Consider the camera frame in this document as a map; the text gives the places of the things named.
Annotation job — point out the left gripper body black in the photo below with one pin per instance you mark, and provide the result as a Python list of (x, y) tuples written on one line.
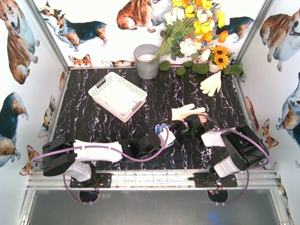
[(161, 131)]

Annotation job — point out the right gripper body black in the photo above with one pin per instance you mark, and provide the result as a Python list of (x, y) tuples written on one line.
[(179, 129)]

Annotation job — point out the blue dotted knit glove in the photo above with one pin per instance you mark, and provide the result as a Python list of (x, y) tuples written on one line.
[(165, 135)]

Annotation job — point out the cream leather glove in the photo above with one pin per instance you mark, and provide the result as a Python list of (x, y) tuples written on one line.
[(211, 84), (181, 113)]

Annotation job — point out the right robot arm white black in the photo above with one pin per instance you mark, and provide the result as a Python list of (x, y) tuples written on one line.
[(245, 149)]

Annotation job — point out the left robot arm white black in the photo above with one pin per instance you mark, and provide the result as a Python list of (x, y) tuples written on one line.
[(65, 155)]

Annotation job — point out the white plastic storage basket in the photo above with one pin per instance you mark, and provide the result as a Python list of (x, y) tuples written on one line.
[(112, 80)]

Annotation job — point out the sunflower bunch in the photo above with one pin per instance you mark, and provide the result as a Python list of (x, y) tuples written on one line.
[(220, 56)]

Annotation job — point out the grey metal bucket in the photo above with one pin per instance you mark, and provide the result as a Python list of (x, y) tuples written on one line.
[(146, 63)]

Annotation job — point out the artificial flower bouquet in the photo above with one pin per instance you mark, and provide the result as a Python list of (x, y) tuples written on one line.
[(189, 26)]

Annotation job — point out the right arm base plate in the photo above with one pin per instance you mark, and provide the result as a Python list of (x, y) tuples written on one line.
[(211, 180)]

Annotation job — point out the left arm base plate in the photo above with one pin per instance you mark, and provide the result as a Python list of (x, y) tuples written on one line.
[(101, 180)]

